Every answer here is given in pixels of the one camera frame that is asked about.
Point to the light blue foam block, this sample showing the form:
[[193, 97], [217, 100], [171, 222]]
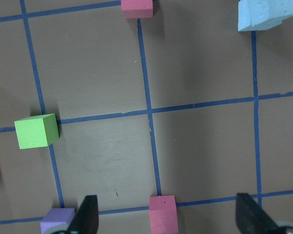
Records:
[[245, 24], [261, 10]]

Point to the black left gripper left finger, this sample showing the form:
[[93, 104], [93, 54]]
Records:
[[86, 220]]

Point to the magenta foam block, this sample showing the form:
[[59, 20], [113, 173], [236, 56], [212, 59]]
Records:
[[163, 215]]

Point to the pink foam block left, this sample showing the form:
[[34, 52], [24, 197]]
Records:
[[137, 9]]

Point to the green foam block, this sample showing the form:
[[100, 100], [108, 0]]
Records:
[[37, 131]]

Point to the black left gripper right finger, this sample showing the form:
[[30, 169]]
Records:
[[250, 218]]

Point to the purple foam block left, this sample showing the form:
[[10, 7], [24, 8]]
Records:
[[57, 217]]

